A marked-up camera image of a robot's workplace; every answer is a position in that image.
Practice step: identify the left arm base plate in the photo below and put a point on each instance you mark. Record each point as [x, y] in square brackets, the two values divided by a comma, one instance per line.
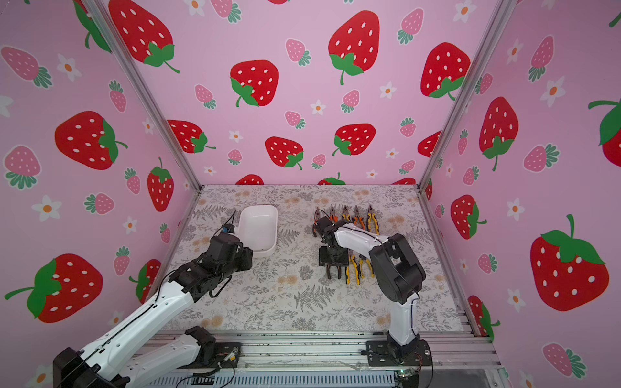
[223, 355]

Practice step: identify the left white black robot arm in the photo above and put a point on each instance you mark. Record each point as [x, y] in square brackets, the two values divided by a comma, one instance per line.
[111, 360]

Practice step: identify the right aluminium corner post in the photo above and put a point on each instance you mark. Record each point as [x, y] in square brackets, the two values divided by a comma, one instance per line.
[496, 26]

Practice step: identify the orange black pliers large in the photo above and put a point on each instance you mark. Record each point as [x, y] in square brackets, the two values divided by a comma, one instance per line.
[333, 215]

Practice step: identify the aluminium corner post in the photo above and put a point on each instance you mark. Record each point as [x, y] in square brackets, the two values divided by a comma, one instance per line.
[496, 26]
[104, 22]

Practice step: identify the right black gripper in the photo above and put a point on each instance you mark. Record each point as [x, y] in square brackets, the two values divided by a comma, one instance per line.
[333, 257]

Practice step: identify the orange black long-nose pliers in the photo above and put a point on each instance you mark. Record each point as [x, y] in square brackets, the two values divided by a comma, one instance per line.
[359, 220]

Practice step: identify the aluminium rail frame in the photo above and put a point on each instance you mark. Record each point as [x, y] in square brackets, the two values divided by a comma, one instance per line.
[291, 351]

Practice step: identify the white plastic storage box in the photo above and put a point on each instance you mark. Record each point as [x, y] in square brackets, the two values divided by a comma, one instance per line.
[258, 229]

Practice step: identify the yellow black pliers large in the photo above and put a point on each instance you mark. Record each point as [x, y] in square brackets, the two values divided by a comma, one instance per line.
[346, 214]

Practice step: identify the orange handled pliers small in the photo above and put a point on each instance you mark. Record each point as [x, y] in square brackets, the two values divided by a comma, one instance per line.
[316, 216]

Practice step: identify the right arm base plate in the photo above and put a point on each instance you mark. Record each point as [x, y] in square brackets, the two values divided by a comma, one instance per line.
[391, 354]

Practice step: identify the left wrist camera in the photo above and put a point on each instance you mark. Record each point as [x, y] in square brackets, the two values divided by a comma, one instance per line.
[228, 229]

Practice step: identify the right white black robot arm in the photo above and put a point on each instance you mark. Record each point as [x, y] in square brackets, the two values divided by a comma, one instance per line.
[398, 272]

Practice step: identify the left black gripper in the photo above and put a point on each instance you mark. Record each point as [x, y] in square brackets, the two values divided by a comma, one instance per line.
[246, 257]

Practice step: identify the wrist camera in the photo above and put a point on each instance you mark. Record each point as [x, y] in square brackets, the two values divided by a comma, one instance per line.
[228, 229]
[329, 228]

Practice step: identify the left aluminium corner post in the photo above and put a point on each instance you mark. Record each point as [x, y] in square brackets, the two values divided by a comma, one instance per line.
[104, 22]

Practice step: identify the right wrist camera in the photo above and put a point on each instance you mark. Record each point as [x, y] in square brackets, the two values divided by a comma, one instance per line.
[329, 228]

